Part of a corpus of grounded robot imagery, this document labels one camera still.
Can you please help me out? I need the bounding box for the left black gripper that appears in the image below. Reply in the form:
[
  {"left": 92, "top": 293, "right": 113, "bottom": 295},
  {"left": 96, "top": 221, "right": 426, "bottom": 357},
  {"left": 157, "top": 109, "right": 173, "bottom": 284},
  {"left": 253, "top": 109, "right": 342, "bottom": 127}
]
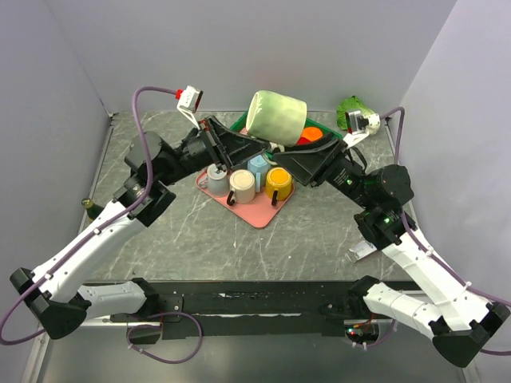
[{"left": 157, "top": 115, "right": 271, "bottom": 187}]

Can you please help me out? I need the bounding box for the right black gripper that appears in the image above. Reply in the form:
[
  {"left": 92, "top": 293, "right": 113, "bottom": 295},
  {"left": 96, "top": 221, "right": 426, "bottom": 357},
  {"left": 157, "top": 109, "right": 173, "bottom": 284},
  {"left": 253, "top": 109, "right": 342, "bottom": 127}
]
[{"left": 271, "top": 131, "right": 375, "bottom": 209}]

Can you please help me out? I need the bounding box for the light blue mug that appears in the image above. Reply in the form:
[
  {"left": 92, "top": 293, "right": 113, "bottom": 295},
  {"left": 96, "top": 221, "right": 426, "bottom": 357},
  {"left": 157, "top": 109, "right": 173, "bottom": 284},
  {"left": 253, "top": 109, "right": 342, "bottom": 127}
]
[{"left": 248, "top": 155, "right": 271, "bottom": 192}]

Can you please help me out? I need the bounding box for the yellow mug black handle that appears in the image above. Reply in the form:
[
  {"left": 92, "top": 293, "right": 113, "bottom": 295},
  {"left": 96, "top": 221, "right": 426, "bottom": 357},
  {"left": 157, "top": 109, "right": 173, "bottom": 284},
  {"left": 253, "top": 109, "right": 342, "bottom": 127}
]
[{"left": 265, "top": 167, "right": 293, "bottom": 206}]

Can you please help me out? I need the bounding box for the cream mug black handle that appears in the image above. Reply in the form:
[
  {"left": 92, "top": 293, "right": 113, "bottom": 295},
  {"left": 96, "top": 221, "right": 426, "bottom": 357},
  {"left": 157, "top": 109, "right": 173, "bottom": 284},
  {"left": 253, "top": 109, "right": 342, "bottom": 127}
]
[{"left": 227, "top": 169, "right": 256, "bottom": 207}]

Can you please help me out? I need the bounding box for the grey mug pink rim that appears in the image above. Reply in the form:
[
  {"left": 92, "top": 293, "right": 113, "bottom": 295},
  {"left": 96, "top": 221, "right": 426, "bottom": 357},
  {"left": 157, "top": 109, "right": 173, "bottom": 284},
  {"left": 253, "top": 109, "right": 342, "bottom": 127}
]
[{"left": 198, "top": 164, "right": 230, "bottom": 197}]

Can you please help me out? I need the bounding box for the light green mug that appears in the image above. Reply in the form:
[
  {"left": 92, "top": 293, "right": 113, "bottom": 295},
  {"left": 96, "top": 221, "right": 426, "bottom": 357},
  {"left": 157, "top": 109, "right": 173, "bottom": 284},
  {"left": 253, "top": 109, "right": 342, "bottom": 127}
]
[{"left": 245, "top": 90, "right": 307, "bottom": 146}]

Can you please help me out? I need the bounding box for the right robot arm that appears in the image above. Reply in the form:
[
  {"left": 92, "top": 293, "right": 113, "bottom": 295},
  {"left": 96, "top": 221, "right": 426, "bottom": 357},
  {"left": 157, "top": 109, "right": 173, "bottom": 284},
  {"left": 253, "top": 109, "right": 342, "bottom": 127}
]
[{"left": 272, "top": 134, "right": 510, "bottom": 368}]

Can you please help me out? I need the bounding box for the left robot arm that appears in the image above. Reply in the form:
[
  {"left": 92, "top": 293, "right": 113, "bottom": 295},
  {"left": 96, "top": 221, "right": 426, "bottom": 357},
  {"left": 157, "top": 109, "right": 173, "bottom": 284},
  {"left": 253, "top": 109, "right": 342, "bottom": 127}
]
[{"left": 10, "top": 116, "right": 271, "bottom": 340}]

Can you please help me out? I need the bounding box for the red bell pepper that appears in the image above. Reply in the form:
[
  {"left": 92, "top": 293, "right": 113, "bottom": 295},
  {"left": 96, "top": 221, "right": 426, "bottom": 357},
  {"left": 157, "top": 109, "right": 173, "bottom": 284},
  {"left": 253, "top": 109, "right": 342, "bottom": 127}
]
[{"left": 297, "top": 136, "right": 310, "bottom": 145}]

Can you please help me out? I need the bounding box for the green plastic basket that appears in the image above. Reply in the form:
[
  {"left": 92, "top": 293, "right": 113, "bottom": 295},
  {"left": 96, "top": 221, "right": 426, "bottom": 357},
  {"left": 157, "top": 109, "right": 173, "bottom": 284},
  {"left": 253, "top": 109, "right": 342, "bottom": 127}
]
[{"left": 229, "top": 111, "right": 343, "bottom": 145}]

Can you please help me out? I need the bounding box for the orange fruit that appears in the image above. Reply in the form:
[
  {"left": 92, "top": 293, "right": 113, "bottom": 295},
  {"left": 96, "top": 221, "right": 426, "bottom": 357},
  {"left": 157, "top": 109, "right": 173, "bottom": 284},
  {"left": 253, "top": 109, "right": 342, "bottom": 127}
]
[{"left": 300, "top": 126, "right": 323, "bottom": 143}]

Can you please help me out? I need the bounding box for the pink tray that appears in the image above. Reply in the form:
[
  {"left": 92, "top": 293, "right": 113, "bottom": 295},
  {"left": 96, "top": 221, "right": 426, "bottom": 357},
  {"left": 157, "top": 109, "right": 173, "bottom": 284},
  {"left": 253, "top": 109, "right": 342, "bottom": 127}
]
[{"left": 195, "top": 169, "right": 295, "bottom": 228}]

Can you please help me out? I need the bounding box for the lettuce head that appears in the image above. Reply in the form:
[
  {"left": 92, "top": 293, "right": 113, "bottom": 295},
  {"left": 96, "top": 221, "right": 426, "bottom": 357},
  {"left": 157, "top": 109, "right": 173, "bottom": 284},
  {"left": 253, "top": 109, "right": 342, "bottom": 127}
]
[{"left": 336, "top": 96, "right": 375, "bottom": 131}]

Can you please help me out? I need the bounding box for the white printed card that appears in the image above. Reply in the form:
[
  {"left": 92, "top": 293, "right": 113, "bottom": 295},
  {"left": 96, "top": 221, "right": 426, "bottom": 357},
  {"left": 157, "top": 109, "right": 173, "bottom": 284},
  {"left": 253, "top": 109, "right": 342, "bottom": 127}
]
[{"left": 348, "top": 240, "right": 376, "bottom": 263}]

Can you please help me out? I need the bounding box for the green glass bottle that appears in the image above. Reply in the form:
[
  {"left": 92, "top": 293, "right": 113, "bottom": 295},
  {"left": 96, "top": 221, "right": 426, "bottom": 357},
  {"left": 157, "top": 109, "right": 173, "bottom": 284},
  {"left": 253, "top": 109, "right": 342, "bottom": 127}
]
[{"left": 81, "top": 198, "right": 105, "bottom": 222}]

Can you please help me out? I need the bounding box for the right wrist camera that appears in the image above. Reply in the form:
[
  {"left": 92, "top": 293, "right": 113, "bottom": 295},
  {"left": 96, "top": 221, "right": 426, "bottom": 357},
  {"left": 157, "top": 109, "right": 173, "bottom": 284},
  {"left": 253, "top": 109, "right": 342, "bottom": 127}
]
[{"left": 343, "top": 109, "right": 381, "bottom": 148}]

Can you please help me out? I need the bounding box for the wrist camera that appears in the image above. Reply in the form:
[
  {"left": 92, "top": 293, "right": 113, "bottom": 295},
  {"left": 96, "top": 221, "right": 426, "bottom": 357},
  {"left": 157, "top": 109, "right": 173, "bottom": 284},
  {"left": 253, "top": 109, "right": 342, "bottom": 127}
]
[
  {"left": 343, "top": 109, "right": 381, "bottom": 148},
  {"left": 175, "top": 85, "right": 203, "bottom": 128}
]

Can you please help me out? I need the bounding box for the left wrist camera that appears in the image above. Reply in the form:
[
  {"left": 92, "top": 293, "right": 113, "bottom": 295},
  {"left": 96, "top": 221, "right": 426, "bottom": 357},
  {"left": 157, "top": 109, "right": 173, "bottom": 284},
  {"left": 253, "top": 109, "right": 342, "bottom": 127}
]
[{"left": 175, "top": 85, "right": 203, "bottom": 128}]

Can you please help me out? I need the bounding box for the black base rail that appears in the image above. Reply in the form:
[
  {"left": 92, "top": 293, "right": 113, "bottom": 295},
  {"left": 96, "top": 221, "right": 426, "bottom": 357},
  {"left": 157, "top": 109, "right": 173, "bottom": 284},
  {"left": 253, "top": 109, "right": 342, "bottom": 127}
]
[{"left": 109, "top": 280, "right": 424, "bottom": 342}]

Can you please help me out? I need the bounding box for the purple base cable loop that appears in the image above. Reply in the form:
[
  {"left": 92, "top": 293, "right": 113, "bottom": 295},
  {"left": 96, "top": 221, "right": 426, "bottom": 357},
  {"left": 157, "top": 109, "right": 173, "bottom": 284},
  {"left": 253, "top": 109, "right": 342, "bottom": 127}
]
[{"left": 126, "top": 311, "right": 204, "bottom": 365}]

